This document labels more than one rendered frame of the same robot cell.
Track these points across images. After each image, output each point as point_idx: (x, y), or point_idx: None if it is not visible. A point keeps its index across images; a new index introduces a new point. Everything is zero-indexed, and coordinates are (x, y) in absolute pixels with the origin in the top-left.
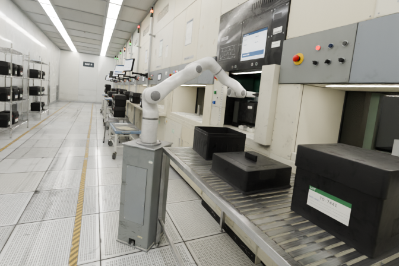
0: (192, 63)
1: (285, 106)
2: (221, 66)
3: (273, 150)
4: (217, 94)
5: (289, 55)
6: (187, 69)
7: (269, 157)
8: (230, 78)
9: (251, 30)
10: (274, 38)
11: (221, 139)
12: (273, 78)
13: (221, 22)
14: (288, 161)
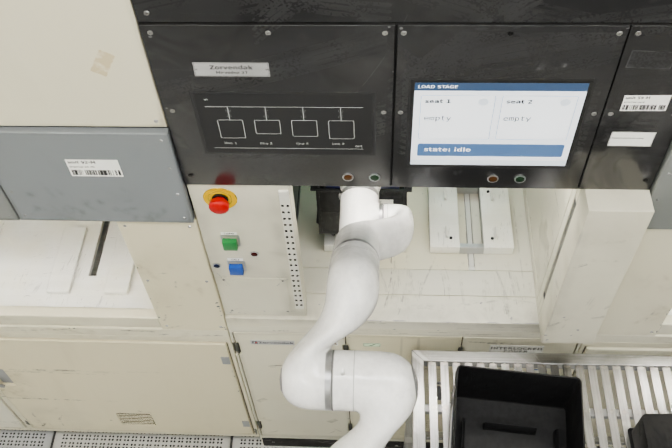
0: (378, 388)
1: (655, 265)
2: (245, 170)
3: (600, 330)
4: (249, 246)
5: None
6: (393, 430)
7: None
8: (378, 227)
9: (476, 75)
10: (623, 123)
11: None
12: (641, 239)
13: None
14: (652, 337)
